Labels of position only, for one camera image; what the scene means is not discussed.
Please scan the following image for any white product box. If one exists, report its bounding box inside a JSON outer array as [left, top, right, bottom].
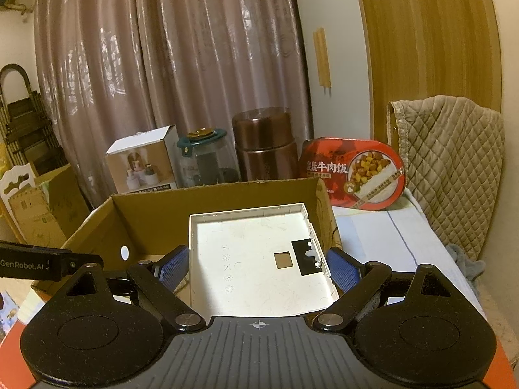
[[105, 125, 179, 194]]

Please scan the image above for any brown metal thermos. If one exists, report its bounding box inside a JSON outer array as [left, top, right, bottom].
[[232, 107, 303, 181]]

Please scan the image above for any dark folding ladder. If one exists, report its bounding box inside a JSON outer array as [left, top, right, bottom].
[[0, 64, 66, 171]]

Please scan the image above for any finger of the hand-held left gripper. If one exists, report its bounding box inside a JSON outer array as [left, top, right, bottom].
[[62, 252, 104, 280]]

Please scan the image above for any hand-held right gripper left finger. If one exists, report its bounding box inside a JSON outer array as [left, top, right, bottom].
[[65, 245, 206, 333]]

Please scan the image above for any white plastic cover panel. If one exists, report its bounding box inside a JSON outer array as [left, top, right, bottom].
[[188, 202, 340, 317]]

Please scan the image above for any wooden wall strip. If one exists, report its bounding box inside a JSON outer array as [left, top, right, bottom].
[[313, 28, 325, 88], [319, 28, 331, 90]]

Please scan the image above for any glass jar with green lid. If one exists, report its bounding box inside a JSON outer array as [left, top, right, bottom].
[[176, 127, 238, 187]]

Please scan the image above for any checkered bedsheet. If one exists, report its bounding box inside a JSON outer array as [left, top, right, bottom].
[[332, 194, 487, 321]]

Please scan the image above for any red instant rice bowl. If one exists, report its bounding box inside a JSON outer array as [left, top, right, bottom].
[[300, 137, 406, 211]]

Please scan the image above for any grey cloth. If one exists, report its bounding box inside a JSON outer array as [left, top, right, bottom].
[[446, 243, 487, 288]]

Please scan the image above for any white cutout board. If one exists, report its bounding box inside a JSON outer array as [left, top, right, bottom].
[[0, 162, 33, 228]]

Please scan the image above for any mauve patterned curtain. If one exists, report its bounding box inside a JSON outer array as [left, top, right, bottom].
[[134, 0, 313, 142], [34, 0, 163, 207]]

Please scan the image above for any beige quilted chair cover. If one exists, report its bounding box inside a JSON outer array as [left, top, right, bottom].
[[387, 96, 505, 260]]

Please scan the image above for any wooden door panel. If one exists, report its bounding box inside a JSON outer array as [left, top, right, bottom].
[[352, 0, 501, 147]]

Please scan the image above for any printed cardboard carton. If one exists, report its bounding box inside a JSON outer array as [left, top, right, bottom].
[[8, 164, 90, 252]]

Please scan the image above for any brown cardboard box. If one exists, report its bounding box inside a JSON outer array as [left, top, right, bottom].
[[30, 177, 344, 304]]

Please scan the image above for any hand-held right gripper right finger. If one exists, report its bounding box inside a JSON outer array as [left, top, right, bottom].
[[317, 247, 451, 332]]

